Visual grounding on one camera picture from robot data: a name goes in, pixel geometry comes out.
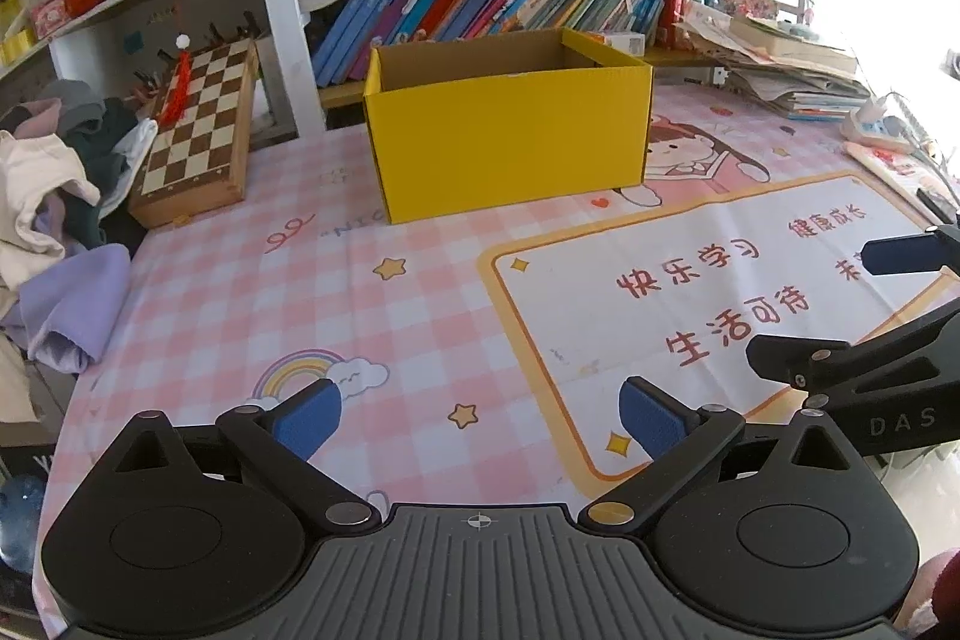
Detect white metal wooden bookshelf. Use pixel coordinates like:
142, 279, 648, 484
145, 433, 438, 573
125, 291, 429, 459
0, 0, 815, 140

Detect stack of papers and booklets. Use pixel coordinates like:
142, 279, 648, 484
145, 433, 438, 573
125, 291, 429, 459
678, 0, 872, 125

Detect orange white small carton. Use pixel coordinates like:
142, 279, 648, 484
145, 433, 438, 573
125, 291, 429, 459
588, 30, 647, 58

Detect cream cloth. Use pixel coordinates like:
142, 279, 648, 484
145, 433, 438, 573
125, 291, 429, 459
0, 128, 103, 290

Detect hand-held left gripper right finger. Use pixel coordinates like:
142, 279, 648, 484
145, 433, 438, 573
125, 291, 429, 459
577, 375, 878, 532

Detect wooden chessboard box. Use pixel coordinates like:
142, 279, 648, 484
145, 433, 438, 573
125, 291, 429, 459
127, 37, 262, 229

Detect grey cloth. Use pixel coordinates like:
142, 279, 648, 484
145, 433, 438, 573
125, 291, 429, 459
36, 77, 107, 125

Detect white printed desk mat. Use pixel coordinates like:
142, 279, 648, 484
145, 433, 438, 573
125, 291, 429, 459
478, 170, 960, 485

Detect yellow cardboard box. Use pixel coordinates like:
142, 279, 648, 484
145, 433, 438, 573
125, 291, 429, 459
363, 26, 654, 227

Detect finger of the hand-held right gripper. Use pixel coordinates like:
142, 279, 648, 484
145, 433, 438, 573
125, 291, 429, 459
745, 302, 960, 402
861, 224, 960, 278

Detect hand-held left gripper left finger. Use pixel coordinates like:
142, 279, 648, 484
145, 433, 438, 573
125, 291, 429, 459
79, 377, 385, 534

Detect row of blue picture books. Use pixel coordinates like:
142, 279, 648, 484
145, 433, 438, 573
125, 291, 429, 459
310, 0, 680, 88

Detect white power strip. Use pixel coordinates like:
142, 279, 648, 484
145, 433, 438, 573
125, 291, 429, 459
839, 95, 929, 155

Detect red tassel ornament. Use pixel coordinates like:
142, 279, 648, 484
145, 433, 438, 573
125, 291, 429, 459
157, 32, 195, 126

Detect pink checked desktop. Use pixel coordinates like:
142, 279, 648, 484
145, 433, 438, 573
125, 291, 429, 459
33, 76, 960, 640

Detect white cloth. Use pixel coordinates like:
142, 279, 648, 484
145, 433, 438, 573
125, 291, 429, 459
111, 118, 160, 215

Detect white red-print booklet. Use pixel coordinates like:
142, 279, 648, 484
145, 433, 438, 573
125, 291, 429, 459
843, 140, 959, 211

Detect blue translucent ball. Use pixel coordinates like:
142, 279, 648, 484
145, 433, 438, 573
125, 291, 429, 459
0, 473, 47, 575

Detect purple cloth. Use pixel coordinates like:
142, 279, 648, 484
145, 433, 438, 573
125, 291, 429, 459
18, 242, 134, 376

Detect green cover book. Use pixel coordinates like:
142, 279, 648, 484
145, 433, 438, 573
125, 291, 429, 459
730, 13, 860, 76

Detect dark brown sticks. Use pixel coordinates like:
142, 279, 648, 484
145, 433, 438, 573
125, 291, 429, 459
130, 8, 261, 103

